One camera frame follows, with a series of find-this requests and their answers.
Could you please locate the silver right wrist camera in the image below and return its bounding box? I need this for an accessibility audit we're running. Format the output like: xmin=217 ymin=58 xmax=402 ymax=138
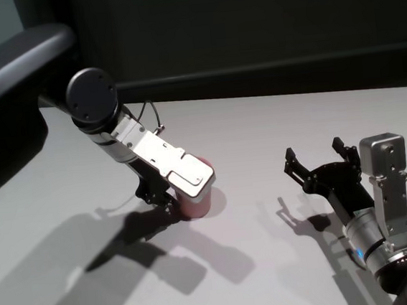
xmin=357 ymin=130 xmax=407 ymax=253

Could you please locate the black frame post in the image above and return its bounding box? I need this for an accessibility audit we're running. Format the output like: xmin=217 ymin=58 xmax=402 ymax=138
xmin=47 ymin=0 xmax=88 ymax=88

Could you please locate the dark grey backdrop panel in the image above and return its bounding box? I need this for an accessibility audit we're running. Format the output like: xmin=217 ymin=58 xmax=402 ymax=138
xmin=69 ymin=0 xmax=407 ymax=87

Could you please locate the pink plastic cup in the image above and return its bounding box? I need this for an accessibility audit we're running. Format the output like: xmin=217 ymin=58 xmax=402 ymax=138
xmin=172 ymin=154 xmax=220 ymax=222

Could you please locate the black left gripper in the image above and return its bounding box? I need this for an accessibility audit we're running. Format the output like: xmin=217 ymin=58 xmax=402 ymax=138
xmin=127 ymin=154 xmax=180 ymax=218

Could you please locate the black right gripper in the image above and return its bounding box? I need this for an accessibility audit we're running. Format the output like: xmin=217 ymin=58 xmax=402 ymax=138
xmin=281 ymin=133 xmax=377 ymax=226

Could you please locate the right gripper cable with plug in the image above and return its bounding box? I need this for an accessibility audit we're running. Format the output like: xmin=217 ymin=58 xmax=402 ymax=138
xmin=335 ymin=232 xmax=361 ymax=261

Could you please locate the slim grey frame bar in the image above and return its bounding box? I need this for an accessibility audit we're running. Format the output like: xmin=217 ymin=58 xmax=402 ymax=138
xmin=113 ymin=45 xmax=407 ymax=115

